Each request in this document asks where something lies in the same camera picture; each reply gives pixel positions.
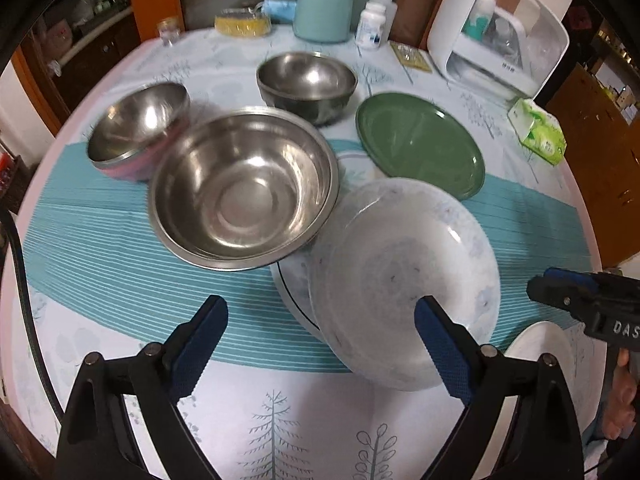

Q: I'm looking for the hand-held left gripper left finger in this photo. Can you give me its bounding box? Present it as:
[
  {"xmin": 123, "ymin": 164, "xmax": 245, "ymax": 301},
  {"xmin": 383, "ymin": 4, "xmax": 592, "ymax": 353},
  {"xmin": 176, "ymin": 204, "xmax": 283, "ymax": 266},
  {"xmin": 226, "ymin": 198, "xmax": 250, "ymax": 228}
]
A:
[{"xmin": 54, "ymin": 294, "xmax": 229, "ymax": 480}]

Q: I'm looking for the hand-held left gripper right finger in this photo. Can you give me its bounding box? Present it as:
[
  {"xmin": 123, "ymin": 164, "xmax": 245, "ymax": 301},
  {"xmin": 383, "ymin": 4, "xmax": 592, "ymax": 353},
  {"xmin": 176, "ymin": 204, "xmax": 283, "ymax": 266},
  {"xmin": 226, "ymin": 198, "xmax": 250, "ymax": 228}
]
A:
[{"xmin": 413, "ymin": 295, "xmax": 586, "ymax": 480}]

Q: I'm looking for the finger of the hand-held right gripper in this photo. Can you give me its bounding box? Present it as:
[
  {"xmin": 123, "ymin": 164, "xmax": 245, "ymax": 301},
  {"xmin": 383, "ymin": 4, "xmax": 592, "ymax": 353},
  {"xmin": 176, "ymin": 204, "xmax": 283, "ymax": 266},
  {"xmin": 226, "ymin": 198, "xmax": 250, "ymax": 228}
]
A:
[{"xmin": 526, "ymin": 267, "xmax": 607, "ymax": 322}]

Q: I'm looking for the white patterned glass plate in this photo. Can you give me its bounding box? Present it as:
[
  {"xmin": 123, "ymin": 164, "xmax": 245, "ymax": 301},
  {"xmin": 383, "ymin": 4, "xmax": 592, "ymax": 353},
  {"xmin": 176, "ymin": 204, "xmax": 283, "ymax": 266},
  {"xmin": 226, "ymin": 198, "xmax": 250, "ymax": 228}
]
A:
[{"xmin": 306, "ymin": 177, "xmax": 502, "ymax": 392}]

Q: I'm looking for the large steel mixing bowl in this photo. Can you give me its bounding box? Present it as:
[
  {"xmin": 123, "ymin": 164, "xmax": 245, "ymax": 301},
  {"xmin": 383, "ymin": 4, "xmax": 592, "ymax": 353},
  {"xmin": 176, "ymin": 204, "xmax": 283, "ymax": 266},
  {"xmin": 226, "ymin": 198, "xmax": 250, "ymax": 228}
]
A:
[{"xmin": 147, "ymin": 106, "xmax": 341, "ymax": 272}]

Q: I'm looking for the green plate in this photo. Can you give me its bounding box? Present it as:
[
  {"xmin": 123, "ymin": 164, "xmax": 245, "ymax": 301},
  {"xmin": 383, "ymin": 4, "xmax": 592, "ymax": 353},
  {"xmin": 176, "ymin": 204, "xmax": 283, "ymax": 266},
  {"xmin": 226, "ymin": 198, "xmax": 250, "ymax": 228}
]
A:
[{"xmin": 355, "ymin": 91, "xmax": 487, "ymax": 202}]

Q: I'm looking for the pink steel bowl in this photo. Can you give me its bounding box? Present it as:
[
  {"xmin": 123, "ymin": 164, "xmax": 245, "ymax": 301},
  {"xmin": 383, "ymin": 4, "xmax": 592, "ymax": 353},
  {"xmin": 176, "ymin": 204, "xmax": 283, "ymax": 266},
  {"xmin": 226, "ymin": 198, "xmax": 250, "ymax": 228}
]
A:
[{"xmin": 86, "ymin": 82, "xmax": 192, "ymax": 182}]

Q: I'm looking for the dark steel bowl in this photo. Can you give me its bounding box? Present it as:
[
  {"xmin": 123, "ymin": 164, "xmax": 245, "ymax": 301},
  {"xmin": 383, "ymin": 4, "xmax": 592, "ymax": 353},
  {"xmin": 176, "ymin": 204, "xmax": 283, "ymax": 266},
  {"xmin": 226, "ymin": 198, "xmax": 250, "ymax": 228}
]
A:
[{"xmin": 256, "ymin": 51, "xmax": 359, "ymax": 127}]

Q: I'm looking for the person's right hand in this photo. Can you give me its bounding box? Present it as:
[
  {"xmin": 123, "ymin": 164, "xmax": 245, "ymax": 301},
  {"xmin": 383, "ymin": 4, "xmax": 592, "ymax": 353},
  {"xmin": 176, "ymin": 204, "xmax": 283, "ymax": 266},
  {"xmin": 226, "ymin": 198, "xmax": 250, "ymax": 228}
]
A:
[{"xmin": 599, "ymin": 347, "xmax": 635, "ymax": 442}]

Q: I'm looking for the white plate with black rim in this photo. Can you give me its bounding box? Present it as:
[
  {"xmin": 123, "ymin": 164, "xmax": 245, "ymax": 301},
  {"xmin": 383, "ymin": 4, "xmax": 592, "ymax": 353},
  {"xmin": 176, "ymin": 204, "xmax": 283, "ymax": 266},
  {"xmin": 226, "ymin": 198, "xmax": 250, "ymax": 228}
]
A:
[{"xmin": 270, "ymin": 151, "xmax": 373, "ymax": 346}]

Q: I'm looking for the teal striped table runner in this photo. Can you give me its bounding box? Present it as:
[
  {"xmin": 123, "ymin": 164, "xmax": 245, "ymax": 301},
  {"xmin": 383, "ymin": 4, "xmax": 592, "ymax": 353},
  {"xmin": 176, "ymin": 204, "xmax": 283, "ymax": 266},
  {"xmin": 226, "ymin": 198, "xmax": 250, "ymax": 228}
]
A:
[{"xmin": 17, "ymin": 137, "xmax": 603, "ymax": 373}]

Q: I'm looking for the green tissue pack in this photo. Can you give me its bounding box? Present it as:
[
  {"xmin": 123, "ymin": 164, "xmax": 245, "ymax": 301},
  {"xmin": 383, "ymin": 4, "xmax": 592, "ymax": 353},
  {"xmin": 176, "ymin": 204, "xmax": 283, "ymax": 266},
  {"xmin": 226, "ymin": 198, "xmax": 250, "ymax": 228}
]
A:
[{"xmin": 507, "ymin": 97, "xmax": 568, "ymax": 166}]

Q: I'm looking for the wooden cabinet with shelves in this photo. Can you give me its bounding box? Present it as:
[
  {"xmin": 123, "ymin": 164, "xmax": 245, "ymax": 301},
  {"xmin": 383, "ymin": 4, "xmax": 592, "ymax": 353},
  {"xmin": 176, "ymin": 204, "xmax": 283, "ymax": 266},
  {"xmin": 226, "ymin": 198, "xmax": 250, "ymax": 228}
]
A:
[{"xmin": 545, "ymin": 10, "xmax": 640, "ymax": 201}]

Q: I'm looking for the yellow flat packet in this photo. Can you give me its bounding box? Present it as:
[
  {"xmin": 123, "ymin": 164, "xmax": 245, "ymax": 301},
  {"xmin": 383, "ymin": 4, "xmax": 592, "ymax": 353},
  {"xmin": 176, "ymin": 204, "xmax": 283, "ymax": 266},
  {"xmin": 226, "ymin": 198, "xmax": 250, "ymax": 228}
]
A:
[{"xmin": 390, "ymin": 41, "xmax": 433, "ymax": 72}]

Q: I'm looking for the white countertop appliance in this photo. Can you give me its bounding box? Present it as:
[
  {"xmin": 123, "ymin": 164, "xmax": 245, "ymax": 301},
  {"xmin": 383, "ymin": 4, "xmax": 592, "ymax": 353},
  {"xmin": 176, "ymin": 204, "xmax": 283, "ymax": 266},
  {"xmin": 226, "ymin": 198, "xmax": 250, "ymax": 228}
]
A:
[{"xmin": 426, "ymin": 0, "xmax": 571, "ymax": 102}]

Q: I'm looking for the dark wooden sideboard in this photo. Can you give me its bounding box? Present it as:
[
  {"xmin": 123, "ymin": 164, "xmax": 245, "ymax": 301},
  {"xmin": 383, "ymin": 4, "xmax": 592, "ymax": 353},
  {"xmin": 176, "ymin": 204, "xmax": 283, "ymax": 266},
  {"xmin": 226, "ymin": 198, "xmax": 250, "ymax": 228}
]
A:
[{"xmin": 12, "ymin": 0, "xmax": 141, "ymax": 126}]

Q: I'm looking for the small glass jar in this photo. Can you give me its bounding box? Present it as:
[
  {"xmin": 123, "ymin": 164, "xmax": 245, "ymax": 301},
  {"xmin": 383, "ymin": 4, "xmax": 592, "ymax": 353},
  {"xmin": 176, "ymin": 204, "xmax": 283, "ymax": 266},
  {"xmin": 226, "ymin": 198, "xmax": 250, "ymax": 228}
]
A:
[{"xmin": 157, "ymin": 18, "xmax": 182, "ymax": 47}]

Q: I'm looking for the white pill bottle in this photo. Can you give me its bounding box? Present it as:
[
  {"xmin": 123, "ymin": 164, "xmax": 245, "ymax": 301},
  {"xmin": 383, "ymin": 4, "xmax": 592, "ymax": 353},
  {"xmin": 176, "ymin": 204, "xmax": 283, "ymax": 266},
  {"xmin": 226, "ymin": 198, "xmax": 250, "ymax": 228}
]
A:
[{"xmin": 355, "ymin": 0, "xmax": 387, "ymax": 50}]

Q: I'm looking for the yellow sponge pack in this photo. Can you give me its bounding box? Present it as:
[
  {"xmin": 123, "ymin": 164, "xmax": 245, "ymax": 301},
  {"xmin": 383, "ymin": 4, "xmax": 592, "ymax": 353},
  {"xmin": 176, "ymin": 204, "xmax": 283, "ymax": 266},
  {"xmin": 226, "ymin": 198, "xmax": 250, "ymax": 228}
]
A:
[{"xmin": 215, "ymin": 7, "xmax": 272, "ymax": 38}]

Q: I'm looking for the clear squeeze bottle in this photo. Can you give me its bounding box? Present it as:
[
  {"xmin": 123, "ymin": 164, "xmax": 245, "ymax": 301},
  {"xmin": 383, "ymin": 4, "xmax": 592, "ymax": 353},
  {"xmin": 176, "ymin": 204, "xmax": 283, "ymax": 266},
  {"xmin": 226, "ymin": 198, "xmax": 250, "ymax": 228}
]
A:
[{"xmin": 368, "ymin": 0, "xmax": 401, "ymax": 43}]

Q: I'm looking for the blue packet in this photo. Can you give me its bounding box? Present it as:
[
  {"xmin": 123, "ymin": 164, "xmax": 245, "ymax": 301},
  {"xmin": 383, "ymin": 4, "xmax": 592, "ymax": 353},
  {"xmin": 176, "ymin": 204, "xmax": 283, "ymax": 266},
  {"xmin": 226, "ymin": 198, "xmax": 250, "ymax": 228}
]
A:
[{"xmin": 263, "ymin": 0, "xmax": 299, "ymax": 24}]

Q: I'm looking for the teal canister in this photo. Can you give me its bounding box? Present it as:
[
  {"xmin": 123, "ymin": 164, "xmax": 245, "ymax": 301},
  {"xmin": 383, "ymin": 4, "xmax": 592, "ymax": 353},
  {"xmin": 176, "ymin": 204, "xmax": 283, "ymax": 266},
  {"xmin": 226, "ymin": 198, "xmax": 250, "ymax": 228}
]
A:
[{"xmin": 292, "ymin": 0, "xmax": 355, "ymax": 44}]

